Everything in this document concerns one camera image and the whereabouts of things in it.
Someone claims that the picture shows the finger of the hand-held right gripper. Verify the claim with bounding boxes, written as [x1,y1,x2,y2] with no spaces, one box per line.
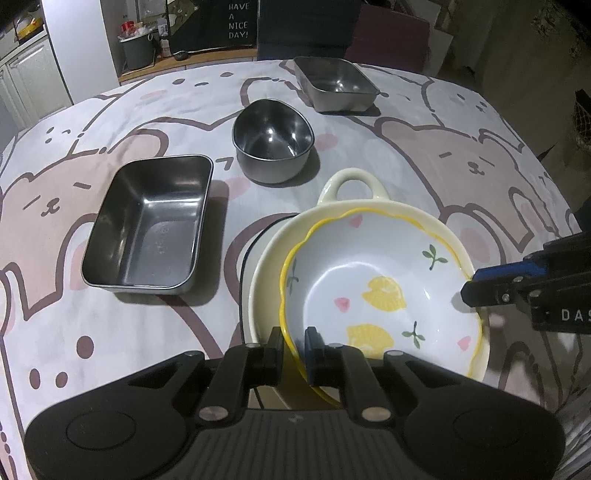
[473,256,549,283]
[461,275,533,308]

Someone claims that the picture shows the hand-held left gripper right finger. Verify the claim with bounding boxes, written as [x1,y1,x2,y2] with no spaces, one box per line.
[303,327,463,425]

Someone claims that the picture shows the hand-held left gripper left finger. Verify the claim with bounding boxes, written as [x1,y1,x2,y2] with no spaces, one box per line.
[130,326,284,426]

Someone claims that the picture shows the cream bowl with handles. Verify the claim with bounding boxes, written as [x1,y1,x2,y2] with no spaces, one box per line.
[248,168,491,411]

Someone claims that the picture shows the square white bowl dark rim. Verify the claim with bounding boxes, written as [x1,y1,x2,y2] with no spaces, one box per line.
[239,213,301,411]

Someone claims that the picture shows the floral bowl yellow rim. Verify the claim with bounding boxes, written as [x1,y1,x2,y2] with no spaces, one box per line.
[280,208,485,398]

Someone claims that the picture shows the deep steel rectangular container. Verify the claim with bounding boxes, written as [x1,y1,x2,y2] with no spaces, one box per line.
[81,154,214,295]

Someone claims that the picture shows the round steel bowl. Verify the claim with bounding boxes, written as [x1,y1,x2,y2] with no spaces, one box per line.
[232,98,315,184]

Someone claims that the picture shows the shallow steel rectangular tray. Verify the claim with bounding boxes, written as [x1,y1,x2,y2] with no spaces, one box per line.
[294,56,379,114]

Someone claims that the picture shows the bear print tablecloth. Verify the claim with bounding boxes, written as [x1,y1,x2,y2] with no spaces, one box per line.
[0,58,591,480]

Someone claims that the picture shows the maroon board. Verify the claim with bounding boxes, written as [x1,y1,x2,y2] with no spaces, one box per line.
[346,4,432,72]

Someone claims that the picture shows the dark chair back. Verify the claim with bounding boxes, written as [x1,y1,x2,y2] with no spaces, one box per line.
[257,0,356,61]

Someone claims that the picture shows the wooden bench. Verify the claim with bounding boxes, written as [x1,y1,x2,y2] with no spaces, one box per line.
[117,46,258,85]

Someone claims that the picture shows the grey bin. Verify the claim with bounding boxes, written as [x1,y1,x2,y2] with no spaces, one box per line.
[119,32,158,71]

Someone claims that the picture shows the black lettered sign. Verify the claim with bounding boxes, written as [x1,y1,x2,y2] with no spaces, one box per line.
[168,0,257,51]

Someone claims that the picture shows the white refrigerator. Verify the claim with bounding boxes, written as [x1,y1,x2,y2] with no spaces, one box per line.
[41,0,121,104]

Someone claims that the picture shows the white kitchen cabinet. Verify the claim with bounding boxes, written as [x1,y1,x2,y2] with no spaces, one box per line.
[0,34,75,134]

